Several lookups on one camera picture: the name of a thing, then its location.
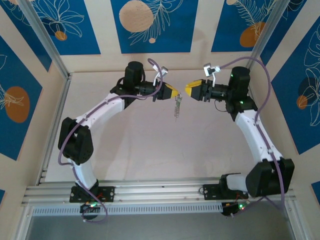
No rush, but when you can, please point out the black electronics box green light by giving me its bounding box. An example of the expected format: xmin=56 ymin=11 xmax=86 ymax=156
xmin=79 ymin=201 xmax=101 ymax=215
xmin=220 ymin=200 xmax=251 ymax=218

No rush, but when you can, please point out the aluminium side rail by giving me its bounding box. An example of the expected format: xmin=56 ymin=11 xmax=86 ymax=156
xmin=37 ymin=73 xmax=73 ymax=186
xmin=241 ymin=69 xmax=282 ymax=180

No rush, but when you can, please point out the thin black wire loop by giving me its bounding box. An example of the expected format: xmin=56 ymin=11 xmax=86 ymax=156
xmin=214 ymin=99 xmax=229 ymax=113

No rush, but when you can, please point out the aluminium corner post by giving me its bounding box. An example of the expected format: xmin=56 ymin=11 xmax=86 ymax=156
xmin=18 ymin=0 xmax=71 ymax=79
xmin=243 ymin=0 xmax=292 ymax=76

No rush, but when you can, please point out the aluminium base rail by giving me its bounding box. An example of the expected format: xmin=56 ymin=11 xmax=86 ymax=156
xmin=21 ymin=176 xmax=297 ymax=206

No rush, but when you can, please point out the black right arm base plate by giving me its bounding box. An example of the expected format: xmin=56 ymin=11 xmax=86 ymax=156
xmin=202 ymin=183 xmax=250 ymax=201

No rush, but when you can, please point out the grey slotted cable duct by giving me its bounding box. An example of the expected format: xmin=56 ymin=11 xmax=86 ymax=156
xmin=31 ymin=202 xmax=224 ymax=216

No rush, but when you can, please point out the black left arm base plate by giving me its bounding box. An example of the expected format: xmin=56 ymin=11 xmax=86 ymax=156
xmin=69 ymin=185 xmax=116 ymax=204

